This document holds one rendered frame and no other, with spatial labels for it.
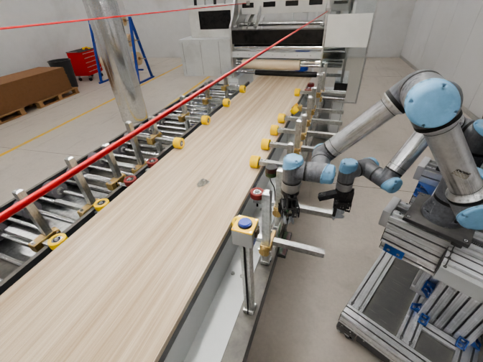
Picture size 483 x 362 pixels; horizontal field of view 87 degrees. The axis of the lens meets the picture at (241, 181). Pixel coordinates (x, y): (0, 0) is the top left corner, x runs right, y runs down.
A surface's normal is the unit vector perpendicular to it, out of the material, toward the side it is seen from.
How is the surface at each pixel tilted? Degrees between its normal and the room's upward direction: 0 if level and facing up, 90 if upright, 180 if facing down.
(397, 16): 90
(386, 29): 90
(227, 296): 0
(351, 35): 90
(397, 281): 0
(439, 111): 84
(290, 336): 0
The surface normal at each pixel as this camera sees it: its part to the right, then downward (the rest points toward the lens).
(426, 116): -0.39, 0.46
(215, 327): -0.04, -0.81
